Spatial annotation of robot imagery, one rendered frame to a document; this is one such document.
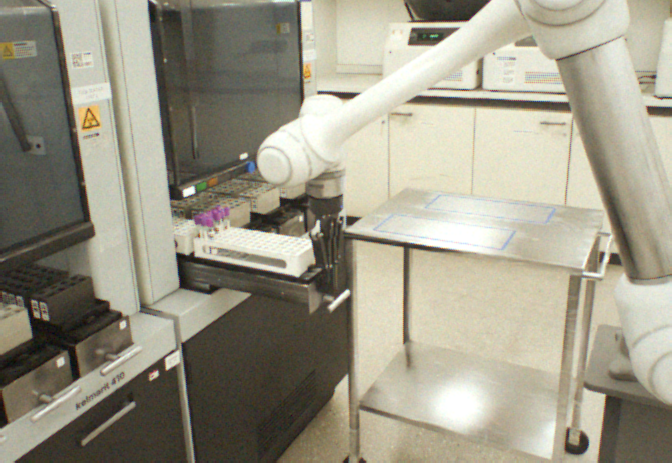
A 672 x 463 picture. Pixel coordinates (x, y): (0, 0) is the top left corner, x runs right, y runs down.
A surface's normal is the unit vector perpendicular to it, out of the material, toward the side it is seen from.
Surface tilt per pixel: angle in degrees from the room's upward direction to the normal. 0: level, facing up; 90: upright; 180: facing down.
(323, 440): 0
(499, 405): 0
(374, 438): 0
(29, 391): 90
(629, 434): 90
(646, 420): 90
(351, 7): 90
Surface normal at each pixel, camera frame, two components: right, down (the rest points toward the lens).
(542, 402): -0.03, -0.95
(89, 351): 0.89, 0.12
